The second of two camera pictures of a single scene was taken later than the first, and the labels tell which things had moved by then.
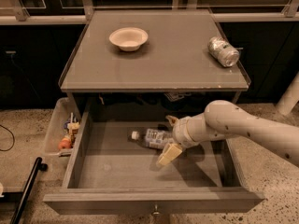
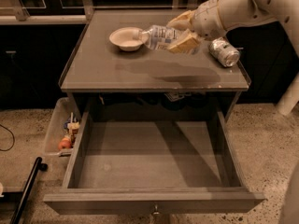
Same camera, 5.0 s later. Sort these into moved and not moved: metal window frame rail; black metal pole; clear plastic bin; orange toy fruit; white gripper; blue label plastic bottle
Moved: white gripper; blue label plastic bottle
Not moved: metal window frame rail; black metal pole; clear plastic bin; orange toy fruit
